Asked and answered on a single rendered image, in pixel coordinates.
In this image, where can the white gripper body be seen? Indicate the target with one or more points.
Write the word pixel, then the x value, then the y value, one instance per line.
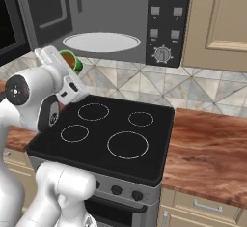
pixel 51 57

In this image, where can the beige drawer front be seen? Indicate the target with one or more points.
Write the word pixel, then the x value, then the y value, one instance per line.
pixel 183 200

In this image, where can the green cup with brown drink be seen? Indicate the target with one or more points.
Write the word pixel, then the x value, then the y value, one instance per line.
pixel 76 62

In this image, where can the black oven door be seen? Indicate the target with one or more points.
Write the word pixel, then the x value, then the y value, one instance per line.
pixel 109 216

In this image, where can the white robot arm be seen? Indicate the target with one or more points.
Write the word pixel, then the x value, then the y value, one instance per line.
pixel 32 89

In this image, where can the white microwave turntable plate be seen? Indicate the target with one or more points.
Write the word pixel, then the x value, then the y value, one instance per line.
pixel 101 42

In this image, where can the black stove knob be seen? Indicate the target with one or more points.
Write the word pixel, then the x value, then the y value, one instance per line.
pixel 97 184
pixel 116 190
pixel 137 195

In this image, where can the dark grey microwave oven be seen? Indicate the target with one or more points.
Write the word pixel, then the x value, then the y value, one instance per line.
pixel 109 12

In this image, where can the beige base cupboard door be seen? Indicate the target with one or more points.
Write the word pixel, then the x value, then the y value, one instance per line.
pixel 193 222

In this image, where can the dark microwave door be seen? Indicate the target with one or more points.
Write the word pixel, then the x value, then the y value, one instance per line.
pixel 48 8

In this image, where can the beige base cupboard run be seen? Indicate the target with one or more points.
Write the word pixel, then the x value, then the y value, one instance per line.
pixel 19 169

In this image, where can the beige wall cupboard door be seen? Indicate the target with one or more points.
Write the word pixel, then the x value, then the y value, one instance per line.
pixel 218 21

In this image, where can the black hob stove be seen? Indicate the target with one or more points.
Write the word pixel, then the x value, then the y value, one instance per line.
pixel 144 160

